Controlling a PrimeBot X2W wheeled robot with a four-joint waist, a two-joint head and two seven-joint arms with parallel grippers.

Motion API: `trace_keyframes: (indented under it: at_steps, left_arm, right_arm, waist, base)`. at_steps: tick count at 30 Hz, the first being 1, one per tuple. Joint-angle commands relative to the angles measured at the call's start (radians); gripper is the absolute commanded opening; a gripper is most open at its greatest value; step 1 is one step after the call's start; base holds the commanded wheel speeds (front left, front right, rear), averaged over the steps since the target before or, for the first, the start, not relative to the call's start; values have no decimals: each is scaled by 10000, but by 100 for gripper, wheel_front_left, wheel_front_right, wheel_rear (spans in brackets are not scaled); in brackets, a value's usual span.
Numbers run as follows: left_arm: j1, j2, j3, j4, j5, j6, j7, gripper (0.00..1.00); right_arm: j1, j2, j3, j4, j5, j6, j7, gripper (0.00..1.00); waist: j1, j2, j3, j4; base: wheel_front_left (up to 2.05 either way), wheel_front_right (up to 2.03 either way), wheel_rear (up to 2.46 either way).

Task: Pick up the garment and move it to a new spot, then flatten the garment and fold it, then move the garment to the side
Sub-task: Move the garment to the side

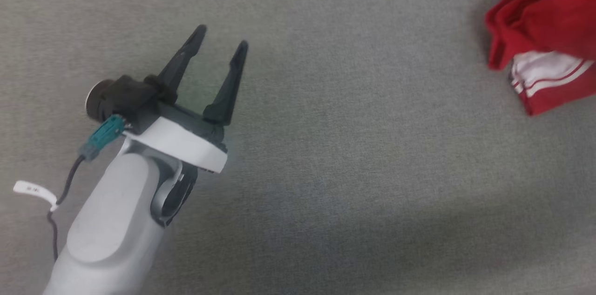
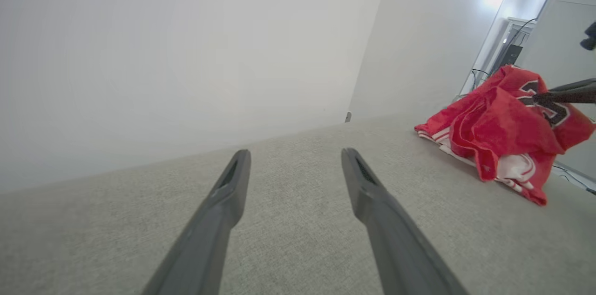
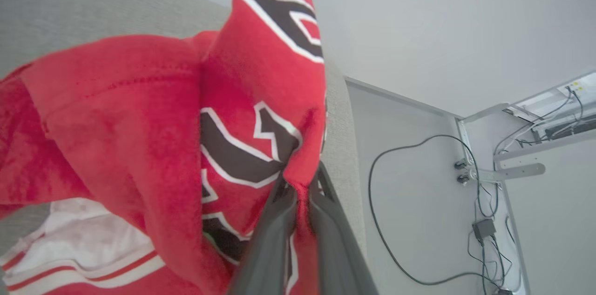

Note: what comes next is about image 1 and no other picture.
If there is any white cable label tag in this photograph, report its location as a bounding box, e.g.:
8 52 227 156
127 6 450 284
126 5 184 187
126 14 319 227
13 180 58 212

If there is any red white basketball jersey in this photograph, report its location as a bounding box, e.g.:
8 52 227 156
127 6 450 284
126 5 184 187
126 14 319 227
484 0 596 117

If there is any black left cable teal plug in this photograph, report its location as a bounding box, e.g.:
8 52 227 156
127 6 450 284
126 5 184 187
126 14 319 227
46 114 127 263

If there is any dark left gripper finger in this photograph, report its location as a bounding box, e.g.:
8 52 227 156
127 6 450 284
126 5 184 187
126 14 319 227
144 24 208 103
203 40 249 126

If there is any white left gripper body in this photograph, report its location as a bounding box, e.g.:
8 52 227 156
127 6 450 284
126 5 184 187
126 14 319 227
123 102 228 174

